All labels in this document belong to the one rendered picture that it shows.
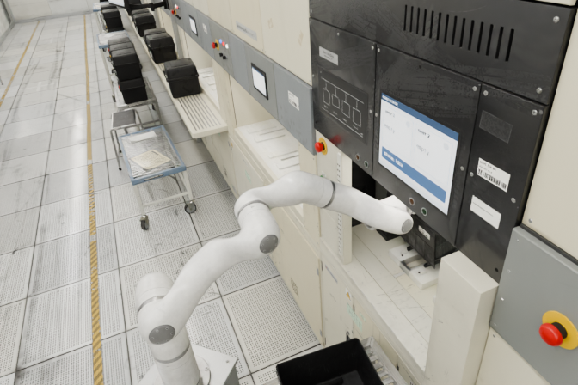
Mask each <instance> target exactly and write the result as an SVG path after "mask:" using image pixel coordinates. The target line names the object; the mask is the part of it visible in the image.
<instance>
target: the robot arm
mask: <svg viewBox="0 0 578 385"><path fill-rule="evenodd" d="M299 204H308V205H314V206H316V207H320V208H323V209H326V210H329V211H335V212H338V213H341V214H345V215H348V216H350V217H352V218H354V219H356V220H358V221H360V222H362V223H364V225H365V226H366V227H367V228H368V229H369V230H375V229H380V230H383V231H386V232H390V233H393V234H398V235H402V234H406V233H408V232H409V231H410V230H411V229H412V227H413V219H412V217H411V216H410V215H411V214H415V213H414V212H413V211H412V210H411V209H410V208H409V207H407V206H406V205H405V204H404V203H402V202H401V201H400V200H399V199H397V198H396V197H395V196H394V195H393V196H390V197H389V198H386V199H382V200H377V199H374V198H372V197H370V196H369V195H367V194H365V193H363V192H361V191H359V190H356V189H354V188H352V187H350V186H346V185H343V184H341V183H338V182H335V181H332V180H328V179H326V178H323V177H321V176H318V175H315V174H311V173H308V172H305V171H300V170H295V171H292V172H289V173H287V174H285V175H283V176H282V177H280V178H279V179H278V180H277V181H275V182H273V183H272V184H270V185H267V186H263V187H258V188H253V189H249V190H248V191H246V192H244V193H243V194H242V195H241V196H240V197H239V198H238V199H237V202H236V203H235V207H234V212H235V216H236V218H237V221H238V223H239V225H240V227H241V231H240V233H239V234H238V235H236V236H234V237H231V238H216V239H213V240H211V241H209V242H208V243H207V244H206V245H205V246H204V247H202V248H201V249H200V250H199V251H198V252H197V253H196V254H194V255H193V256H192V257H191V259H190V260H189V261H188V262H187V263H186V265H185V266H184V267H183V268H182V270H181V272H180V274H179V276H178V278H177V280H176V281H175V283H174V282H173V280H172V279H171V278H170V277H169V276H168V275H167V274H165V273H163V272H151V273H148V274H146V275H145V276H143V277H142V278H141V279H140V280H139V282H138V284H137V287H136V291H135V301H136V310H137V319H138V330H139V332H140V335H141V337H142V338H143V339H144V340H145V341H146V342H148V344H149V347H150V350H151V354H152V356H153V358H154V361H155V363H156V366H157V369H158V373H157V376H156V379H155V382H154V385H209V383H210V380H211V371H210V368H209V365H208V364H207V362H206V361H205V359H203V358H202V357H199V356H197V355H194V351H193V348H192V345H191V342H190V339H189V336H188V331H187V328H186V323H187V322H188V319H189V318H190V316H191V314H192V313H193V312H194V310H195V308H196V306H197V304H198V302H199V301H200V299H201V298H202V296H203V295H204V293H205V292H206V290H207V289H208V288H209V287H210V286H211V285H212V283H213V282H215V281H216V280H217V279H218V278H219V277H220V276H221V275H223V274H224V273H225V272H226V271H227V270H229V269H230V268H231V267H233V266H234V265H236V264H238V263H240V262H243V261H247V260H260V259H263V258H265V257H267V256H269V255H270V254H271V253H272V252H273V251H274V250H275V249H276V248H277V247H278V245H279V243H280V228H279V225H278V224H277V222H276V220H275V218H274V216H273V214H272V213H271V211H270V210H271V209H273V208H275V207H287V206H294V205H299Z"/></svg>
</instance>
